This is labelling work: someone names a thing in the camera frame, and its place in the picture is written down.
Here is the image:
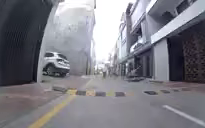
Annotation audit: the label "dark ribbed building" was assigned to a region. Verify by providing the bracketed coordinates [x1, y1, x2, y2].
[0, 0, 63, 89]

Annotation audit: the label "building with brick lattice wall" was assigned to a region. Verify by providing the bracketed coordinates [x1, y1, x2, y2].
[145, 0, 205, 84]

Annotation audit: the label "grey concrete building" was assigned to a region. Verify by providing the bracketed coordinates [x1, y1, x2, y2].
[39, 0, 97, 77]

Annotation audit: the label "white car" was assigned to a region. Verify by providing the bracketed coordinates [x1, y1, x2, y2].
[42, 51, 71, 78]

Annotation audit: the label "reddish brick pavement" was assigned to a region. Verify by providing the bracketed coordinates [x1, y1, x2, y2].
[0, 74, 91, 128]
[146, 79, 205, 94]

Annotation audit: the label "row of buildings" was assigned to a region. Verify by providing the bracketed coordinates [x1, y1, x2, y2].
[108, 0, 154, 79]

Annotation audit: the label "black and yellow speed bump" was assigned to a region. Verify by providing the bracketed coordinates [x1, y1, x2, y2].
[51, 85, 193, 98]

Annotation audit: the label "grey asphalt road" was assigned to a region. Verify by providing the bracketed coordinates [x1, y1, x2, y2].
[3, 74, 205, 128]

